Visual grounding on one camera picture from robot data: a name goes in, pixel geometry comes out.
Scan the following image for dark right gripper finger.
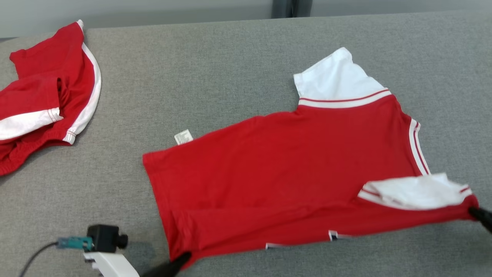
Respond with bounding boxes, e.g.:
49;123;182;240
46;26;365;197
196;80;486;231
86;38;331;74
468;206;492;234

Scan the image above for thin black camera cable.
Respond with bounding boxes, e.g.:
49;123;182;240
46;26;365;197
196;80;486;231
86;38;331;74
18;241;59;277

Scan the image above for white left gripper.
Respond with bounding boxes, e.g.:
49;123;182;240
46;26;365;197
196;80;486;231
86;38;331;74
83;252;192;277

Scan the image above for teal camera cable connector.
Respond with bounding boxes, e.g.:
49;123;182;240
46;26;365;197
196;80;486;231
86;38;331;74
57;236;94;251

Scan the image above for grey fabric sofa seat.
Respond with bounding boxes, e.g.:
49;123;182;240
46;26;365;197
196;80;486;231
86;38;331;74
0;11;492;277

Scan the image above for red t-shirt with white sleeves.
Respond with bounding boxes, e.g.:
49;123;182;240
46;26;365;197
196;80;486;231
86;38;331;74
142;47;480;270

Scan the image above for red shorts with white stripes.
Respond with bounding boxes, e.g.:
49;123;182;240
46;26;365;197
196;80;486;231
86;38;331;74
0;19;103;177

